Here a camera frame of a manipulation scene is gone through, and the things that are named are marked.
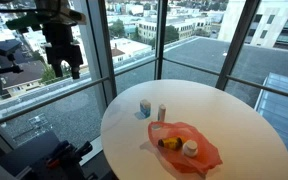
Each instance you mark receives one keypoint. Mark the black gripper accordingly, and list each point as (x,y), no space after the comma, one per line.
(63,50)

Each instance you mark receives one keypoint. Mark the tall white cylindrical container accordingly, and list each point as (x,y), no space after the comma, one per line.
(161,113)

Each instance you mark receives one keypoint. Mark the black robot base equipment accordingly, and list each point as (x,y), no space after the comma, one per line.
(50,160)

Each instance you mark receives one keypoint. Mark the orange plastic bag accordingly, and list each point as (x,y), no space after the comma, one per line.
(204,156)

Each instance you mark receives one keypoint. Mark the wide grey window mullion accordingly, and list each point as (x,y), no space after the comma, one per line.
(99,40)

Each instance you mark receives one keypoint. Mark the small blue white box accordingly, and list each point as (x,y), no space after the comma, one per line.
(145,108)

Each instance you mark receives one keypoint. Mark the yellow fruit toy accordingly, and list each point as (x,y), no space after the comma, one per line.
(170,143)

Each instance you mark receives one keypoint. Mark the round white jar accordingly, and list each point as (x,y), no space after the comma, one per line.
(190,148)

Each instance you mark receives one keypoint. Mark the grey horizontal window rail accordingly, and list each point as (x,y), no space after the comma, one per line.
(260,86)
(50,96)

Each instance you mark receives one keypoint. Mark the black camera on stand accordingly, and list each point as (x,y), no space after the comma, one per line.
(4,46)

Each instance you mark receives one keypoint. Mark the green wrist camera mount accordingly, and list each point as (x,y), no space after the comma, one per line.
(20,22)

